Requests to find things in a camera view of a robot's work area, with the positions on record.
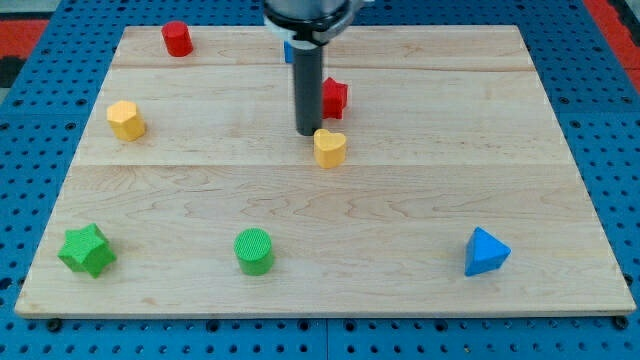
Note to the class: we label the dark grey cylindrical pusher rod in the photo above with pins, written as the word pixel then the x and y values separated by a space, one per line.
pixel 307 79

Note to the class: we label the yellow heart block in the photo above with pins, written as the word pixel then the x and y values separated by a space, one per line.
pixel 329 148

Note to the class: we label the blue triangle block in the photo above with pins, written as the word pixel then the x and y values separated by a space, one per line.
pixel 484 253

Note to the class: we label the blue cube block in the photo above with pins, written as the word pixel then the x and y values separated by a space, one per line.
pixel 288 53

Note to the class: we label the red star block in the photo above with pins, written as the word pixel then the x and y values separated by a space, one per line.
pixel 335 98

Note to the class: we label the red cylinder block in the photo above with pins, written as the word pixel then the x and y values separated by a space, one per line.
pixel 177 38

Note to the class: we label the light wooden board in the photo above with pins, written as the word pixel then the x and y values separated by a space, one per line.
pixel 448 128

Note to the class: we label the yellow hexagon block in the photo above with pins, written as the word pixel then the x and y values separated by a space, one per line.
pixel 125 120

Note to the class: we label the green cylinder block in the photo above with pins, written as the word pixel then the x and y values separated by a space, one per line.
pixel 253 251

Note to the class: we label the green star block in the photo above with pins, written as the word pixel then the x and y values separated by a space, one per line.
pixel 86 250

